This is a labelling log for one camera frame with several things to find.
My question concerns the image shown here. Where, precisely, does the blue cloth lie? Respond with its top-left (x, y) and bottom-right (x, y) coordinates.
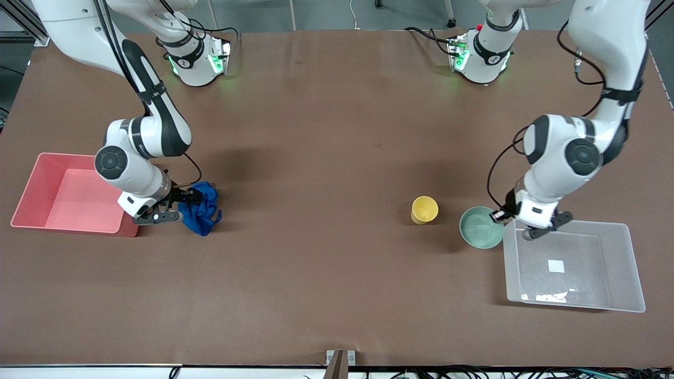
top-left (178, 182), bottom-right (223, 236)

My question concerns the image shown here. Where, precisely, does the green ceramic bowl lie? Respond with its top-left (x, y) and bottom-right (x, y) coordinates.
top-left (459, 206), bottom-right (507, 250)

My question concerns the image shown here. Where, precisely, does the yellow cup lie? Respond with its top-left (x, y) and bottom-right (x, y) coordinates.
top-left (411, 196), bottom-right (439, 225)

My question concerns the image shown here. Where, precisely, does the clear plastic bin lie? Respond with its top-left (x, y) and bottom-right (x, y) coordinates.
top-left (502, 217), bottom-right (646, 314)

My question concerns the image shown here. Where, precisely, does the pink plastic bin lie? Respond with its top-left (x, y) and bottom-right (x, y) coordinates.
top-left (11, 153), bottom-right (140, 237)

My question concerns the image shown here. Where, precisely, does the torn white sticker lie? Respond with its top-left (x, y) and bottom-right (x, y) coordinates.
top-left (521, 289), bottom-right (578, 304)

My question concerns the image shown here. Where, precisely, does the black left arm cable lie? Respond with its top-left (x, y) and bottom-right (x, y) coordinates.
top-left (487, 18), bottom-right (611, 211)

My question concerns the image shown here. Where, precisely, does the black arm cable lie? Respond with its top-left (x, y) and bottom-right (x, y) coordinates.
top-left (487, 18), bottom-right (611, 211)
top-left (94, 0), bottom-right (204, 186)

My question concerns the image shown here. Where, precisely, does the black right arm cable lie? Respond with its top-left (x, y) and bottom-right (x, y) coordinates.
top-left (94, 0), bottom-right (204, 186)

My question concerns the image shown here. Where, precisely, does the black cable bundle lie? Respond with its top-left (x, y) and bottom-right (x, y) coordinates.
top-left (363, 365), bottom-right (674, 379)

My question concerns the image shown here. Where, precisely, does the black right base cable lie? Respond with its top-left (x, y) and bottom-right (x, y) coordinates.
top-left (158, 0), bottom-right (239, 56)

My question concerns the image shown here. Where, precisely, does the black base cable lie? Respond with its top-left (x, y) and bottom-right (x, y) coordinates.
top-left (158, 0), bottom-right (239, 56)
top-left (404, 26), bottom-right (464, 57)

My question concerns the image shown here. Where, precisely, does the black left base cable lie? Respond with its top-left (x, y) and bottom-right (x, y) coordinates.
top-left (404, 26), bottom-right (464, 57)

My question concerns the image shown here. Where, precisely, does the aluminium frame profile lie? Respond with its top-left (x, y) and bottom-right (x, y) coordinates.
top-left (0, 0), bottom-right (51, 47)

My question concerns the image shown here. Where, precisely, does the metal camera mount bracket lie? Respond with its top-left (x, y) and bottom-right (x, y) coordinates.
top-left (325, 350), bottom-right (356, 379)

